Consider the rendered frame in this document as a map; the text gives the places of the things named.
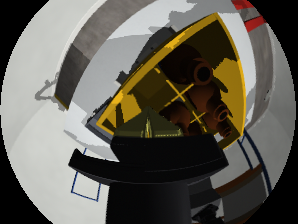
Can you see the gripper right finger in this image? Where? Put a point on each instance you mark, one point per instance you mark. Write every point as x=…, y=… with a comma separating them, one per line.
x=161, y=127

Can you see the brown glass bottle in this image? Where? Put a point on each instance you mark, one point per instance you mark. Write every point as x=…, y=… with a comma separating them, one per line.
x=194, y=128

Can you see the yellow crate with cross dividers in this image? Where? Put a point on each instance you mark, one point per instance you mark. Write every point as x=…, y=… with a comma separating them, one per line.
x=216, y=46

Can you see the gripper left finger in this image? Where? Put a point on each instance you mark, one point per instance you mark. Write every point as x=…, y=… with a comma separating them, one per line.
x=136, y=127

